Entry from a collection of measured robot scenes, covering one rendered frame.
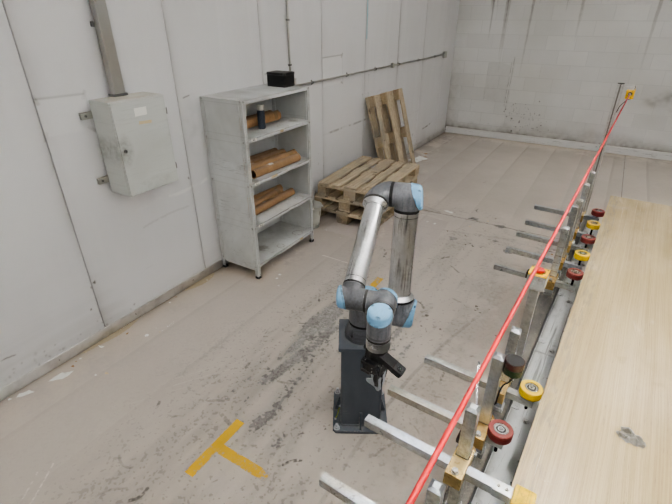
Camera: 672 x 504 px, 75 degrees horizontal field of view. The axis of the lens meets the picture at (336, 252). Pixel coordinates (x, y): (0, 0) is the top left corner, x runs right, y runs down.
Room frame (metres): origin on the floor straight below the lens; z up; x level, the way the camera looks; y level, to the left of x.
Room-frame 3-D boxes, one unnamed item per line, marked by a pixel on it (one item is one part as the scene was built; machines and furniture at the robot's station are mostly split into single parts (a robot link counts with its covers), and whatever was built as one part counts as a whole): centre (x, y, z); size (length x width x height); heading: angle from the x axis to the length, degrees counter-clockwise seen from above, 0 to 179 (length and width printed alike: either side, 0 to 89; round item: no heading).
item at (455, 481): (0.84, -0.37, 0.95); 0.14 x 0.06 x 0.05; 146
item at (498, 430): (1.00, -0.55, 0.85); 0.08 x 0.08 x 0.11
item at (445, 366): (1.30, -0.56, 0.84); 0.44 x 0.03 x 0.04; 56
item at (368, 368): (1.27, -0.15, 0.97); 0.09 x 0.08 x 0.12; 56
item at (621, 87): (3.17, -1.99, 1.20); 0.15 x 0.12 x 1.00; 146
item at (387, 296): (1.38, -0.18, 1.14); 0.12 x 0.12 x 0.09; 74
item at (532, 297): (1.49, -0.81, 0.93); 0.05 x 0.05 x 0.45; 56
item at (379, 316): (1.27, -0.16, 1.14); 0.10 x 0.09 x 0.12; 164
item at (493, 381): (1.07, -0.52, 0.93); 0.04 x 0.04 x 0.48; 56
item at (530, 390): (1.19, -0.72, 0.85); 0.08 x 0.08 x 0.11
